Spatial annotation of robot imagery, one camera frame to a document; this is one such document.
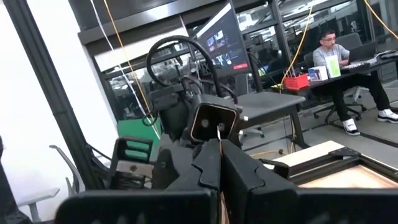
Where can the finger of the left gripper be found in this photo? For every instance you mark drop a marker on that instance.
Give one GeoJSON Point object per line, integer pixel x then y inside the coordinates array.
{"type": "Point", "coordinates": [161, 171]}
{"type": "Point", "coordinates": [119, 155]}

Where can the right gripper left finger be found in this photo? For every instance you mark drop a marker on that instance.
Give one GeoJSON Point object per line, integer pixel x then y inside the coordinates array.
{"type": "Point", "coordinates": [208, 177]}

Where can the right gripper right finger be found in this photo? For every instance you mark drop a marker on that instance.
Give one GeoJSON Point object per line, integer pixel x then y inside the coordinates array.
{"type": "Point", "coordinates": [242, 177]}

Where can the green board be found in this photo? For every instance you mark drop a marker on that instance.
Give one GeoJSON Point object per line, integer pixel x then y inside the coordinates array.
{"type": "Point", "coordinates": [133, 130]}

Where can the grey desk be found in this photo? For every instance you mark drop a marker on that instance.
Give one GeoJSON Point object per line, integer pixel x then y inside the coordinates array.
{"type": "Point", "coordinates": [267, 104]}

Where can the black computer monitor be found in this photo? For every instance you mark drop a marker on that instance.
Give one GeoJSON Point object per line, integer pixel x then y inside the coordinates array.
{"type": "Point", "coordinates": [222, 43]}

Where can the white chair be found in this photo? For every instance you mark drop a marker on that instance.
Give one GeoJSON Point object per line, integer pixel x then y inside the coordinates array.
{"type": "Point", "coordinates": [37, 196]}

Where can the red plastic box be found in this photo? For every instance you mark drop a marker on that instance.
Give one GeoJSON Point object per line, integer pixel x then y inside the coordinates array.
{"type": "Point", "coordinates": [297, 82]}

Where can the white cardboard box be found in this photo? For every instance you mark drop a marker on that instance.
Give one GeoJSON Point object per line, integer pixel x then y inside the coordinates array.
{"type": "Point", "coordinates": [318, 74]}

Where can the green white carton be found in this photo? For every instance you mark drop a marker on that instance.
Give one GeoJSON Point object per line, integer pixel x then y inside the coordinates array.
{"type": "Point", "coordinates": [333, 67]}

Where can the person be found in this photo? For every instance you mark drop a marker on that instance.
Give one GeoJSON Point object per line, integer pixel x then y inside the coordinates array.
{"type": "Point", "coordinates": [329, 53]}

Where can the dark office desk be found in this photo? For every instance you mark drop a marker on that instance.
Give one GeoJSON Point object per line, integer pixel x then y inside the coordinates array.
{"type": "Point", "coordinates": [357, 73]}

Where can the black keyboard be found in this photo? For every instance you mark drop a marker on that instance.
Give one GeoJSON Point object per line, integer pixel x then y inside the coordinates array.
{"type": "Point", "coordinates": [354, 66]}

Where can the dark laptop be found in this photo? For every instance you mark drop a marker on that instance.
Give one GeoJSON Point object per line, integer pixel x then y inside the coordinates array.
{"type": "Point", "coordinates": [362, 53]}

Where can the grey office chair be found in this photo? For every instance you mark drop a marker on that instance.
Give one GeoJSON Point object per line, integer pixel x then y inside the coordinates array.
{"type": "Point", "coordinates": [349, 40]}

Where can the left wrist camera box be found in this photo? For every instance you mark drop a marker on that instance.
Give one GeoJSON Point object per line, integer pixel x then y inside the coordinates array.
{"type": "Point", "coordinates": [214, 121]}

